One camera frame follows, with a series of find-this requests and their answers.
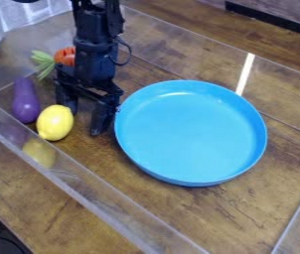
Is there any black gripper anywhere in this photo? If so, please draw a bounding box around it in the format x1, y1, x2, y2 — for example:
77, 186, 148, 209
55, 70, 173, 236
55, 38, 122, 136

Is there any yellow toy lemon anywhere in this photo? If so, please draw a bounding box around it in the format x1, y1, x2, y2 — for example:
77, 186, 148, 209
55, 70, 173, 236
36, 105, 75, 141

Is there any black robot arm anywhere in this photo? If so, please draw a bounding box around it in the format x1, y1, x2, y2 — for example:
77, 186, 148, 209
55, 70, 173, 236
55, 0, 130, 136

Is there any blue round tray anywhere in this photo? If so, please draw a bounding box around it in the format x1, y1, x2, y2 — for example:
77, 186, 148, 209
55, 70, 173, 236
114, 80, 268, 187

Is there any purple toy eggplant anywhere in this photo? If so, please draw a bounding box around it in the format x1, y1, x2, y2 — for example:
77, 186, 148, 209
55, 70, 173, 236
12, 77, 41, 124

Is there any orange toy carrot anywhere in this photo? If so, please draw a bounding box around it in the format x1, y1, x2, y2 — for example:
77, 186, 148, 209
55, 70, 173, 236
31, 47, 75, 79

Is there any grey patterned curtain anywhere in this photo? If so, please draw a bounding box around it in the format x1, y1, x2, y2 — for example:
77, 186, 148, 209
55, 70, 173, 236
0, 0, 72, 44

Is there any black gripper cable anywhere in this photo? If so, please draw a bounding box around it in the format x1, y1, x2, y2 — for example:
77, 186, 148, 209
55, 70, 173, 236
107, 37, 132, 67

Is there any clear acrylic enclosure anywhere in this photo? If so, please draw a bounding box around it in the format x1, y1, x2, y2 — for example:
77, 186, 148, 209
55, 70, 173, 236
0, 0, 300, 254

